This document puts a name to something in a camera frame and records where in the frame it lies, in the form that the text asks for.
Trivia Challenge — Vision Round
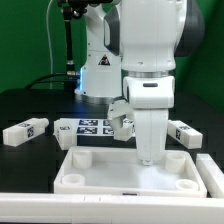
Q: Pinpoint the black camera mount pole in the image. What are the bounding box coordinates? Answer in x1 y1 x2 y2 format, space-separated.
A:
57 0 88 79

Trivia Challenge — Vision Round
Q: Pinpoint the black cable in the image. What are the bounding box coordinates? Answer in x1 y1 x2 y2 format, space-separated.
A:
23 73 81 90

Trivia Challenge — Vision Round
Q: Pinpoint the white fence bar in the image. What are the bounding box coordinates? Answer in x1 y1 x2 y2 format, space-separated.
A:
196 154 224 199
0 193 224 224

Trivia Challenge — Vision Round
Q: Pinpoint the white cable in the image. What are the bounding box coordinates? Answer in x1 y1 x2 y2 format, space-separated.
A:
45 0 55 90

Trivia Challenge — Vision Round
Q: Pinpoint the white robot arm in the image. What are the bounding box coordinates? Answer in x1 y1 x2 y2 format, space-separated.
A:
76 0 204 165

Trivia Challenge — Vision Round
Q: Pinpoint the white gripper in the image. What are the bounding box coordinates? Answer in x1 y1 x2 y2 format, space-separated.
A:
107 76 175 166

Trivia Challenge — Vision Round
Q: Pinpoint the white desk top tray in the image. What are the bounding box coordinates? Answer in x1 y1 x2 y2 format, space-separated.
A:
54 146 207 198

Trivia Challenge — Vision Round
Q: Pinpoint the paper sheet with markers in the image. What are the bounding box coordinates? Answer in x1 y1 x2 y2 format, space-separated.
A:
59 118 115 137

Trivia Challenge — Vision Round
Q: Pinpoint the white right fence bar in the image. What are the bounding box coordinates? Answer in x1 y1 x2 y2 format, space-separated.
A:
196 154 224 199

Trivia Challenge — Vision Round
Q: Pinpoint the white front fence bar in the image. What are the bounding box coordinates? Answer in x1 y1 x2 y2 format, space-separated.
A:
0 193 224 224

